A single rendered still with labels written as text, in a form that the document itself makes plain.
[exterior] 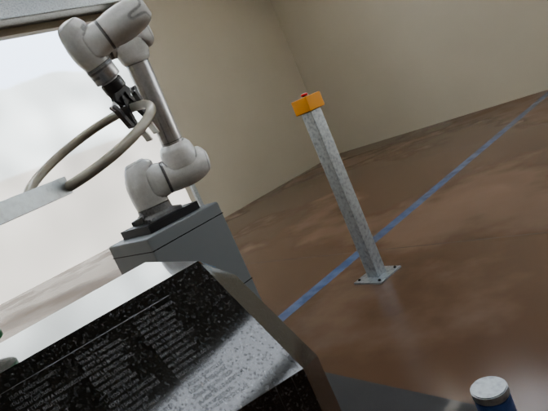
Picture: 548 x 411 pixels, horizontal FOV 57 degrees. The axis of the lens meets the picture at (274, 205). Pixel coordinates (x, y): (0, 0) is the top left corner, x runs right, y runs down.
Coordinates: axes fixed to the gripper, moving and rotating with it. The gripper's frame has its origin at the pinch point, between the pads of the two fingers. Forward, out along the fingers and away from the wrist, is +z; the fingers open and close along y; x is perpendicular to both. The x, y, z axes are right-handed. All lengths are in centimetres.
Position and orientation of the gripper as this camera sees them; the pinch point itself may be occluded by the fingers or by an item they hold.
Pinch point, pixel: (148, 129)
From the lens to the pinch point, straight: 182.1
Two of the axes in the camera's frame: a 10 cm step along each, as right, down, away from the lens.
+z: 4.9, 7.2, 4.9
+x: 7.8, -1.2, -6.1
